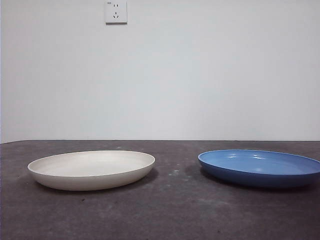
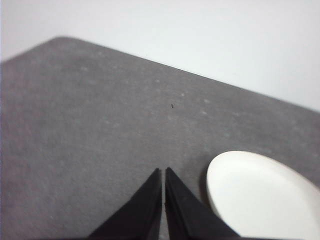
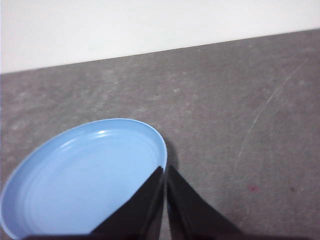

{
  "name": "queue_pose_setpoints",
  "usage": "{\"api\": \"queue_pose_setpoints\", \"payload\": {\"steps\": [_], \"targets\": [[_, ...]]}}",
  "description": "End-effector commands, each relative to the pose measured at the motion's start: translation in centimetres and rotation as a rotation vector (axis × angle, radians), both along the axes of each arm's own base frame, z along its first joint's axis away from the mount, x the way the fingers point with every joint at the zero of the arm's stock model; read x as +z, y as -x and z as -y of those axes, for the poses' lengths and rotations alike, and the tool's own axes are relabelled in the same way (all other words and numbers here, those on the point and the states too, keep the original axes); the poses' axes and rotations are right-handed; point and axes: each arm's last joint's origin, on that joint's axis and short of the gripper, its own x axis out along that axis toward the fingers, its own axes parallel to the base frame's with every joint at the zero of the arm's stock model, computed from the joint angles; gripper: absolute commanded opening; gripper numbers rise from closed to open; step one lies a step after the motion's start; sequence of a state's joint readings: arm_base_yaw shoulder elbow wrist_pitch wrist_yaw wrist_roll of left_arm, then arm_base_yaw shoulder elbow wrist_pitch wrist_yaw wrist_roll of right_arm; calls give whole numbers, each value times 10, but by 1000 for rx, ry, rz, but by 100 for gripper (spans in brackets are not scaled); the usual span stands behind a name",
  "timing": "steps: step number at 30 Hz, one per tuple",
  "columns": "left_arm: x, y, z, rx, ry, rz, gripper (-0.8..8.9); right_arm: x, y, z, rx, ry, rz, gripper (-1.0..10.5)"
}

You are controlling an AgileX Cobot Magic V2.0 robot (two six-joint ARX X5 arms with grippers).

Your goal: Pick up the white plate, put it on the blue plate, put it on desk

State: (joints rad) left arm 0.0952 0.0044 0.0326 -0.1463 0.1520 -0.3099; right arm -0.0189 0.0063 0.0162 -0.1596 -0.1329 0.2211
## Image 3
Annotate blue plate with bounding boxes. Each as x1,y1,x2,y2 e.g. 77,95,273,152
0,118,168,240

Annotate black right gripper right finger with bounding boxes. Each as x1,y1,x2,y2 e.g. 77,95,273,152
166,164,249,240

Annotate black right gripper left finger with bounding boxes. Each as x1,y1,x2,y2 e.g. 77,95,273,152
24,165,165,240

